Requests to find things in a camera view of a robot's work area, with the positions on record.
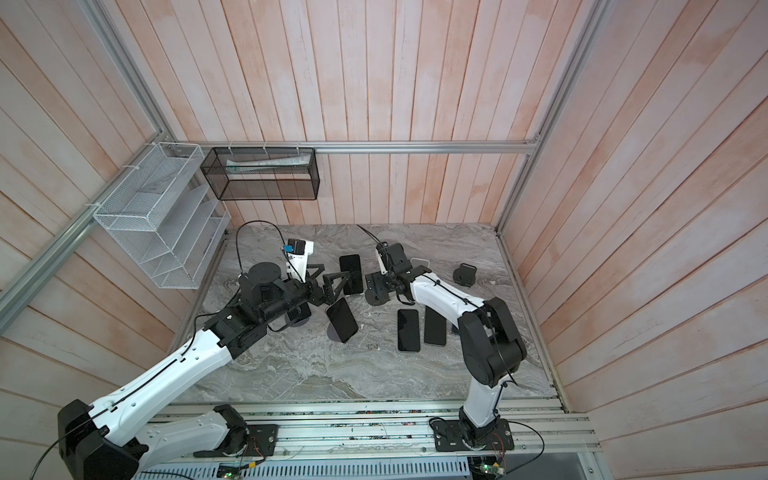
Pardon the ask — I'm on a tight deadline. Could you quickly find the black phone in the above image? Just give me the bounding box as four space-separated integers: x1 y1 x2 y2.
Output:
339 254 364 295
397 309 421 352
287 303 312 323

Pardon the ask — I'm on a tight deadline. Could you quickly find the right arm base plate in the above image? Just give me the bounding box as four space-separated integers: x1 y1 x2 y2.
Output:
428 417 515 452

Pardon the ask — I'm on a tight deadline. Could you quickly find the green circuit board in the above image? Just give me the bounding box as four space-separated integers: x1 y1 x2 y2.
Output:
473 462 505 479

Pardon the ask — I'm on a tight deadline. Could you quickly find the white wire mesh shelf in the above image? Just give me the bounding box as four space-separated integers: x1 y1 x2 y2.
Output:
94 143 231 290

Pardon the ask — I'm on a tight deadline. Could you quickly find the camera cable black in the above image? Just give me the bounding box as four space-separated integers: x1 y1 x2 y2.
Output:
356 224 388 248
235 219 301 277

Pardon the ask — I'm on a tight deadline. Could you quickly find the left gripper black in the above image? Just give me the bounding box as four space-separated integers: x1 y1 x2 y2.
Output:
261 262 350 323

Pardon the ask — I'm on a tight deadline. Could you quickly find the right camera cable black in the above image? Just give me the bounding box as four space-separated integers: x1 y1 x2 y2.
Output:
356 224 388 248

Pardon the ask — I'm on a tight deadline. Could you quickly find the white stand back right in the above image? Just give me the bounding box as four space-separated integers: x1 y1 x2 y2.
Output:
411 258 430 270

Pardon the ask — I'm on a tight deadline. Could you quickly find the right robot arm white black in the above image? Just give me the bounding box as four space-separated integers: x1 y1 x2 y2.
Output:
365 242 527 449

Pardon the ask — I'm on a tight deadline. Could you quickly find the purple-edged phone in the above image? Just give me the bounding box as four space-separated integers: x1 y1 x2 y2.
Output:
325 298 359 343

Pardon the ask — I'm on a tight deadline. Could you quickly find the aluminium frame rail back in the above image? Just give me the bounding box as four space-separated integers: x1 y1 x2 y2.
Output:
193 140 537 154

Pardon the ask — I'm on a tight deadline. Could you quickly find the round grey stand centre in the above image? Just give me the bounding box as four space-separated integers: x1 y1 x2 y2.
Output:
365 288 390 306

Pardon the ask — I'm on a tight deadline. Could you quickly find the white vented cable duct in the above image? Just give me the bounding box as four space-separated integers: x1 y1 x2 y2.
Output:
135 457 472 479

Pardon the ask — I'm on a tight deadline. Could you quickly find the left camera cable black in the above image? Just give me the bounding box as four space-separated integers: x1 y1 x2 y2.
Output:
235 219 301 277

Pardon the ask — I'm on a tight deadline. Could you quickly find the aluminium frame rail left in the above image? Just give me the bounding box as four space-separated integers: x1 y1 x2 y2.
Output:
1 131 171 333

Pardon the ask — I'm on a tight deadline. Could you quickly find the teal-edged phone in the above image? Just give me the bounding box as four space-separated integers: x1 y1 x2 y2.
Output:
424 306 447 346

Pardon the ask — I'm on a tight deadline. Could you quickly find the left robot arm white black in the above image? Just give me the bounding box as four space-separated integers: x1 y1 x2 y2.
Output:
57 262 351 479

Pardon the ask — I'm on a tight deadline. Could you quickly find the aluminium frame post right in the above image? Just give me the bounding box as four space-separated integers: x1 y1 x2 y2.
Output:
492 1 614 232

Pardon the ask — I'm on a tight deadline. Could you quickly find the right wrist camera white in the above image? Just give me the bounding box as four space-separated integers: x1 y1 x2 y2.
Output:
376 242 389 275

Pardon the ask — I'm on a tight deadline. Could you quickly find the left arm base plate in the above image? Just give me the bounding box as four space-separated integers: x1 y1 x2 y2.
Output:
193 423 279 458

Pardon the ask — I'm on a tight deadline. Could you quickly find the black wire mesh basket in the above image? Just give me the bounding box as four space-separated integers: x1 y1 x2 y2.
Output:
201 146 320 201

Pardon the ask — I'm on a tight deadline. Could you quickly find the aluminium frame rail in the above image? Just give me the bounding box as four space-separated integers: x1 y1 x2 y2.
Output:
193 140 537 154
1 131 171 333

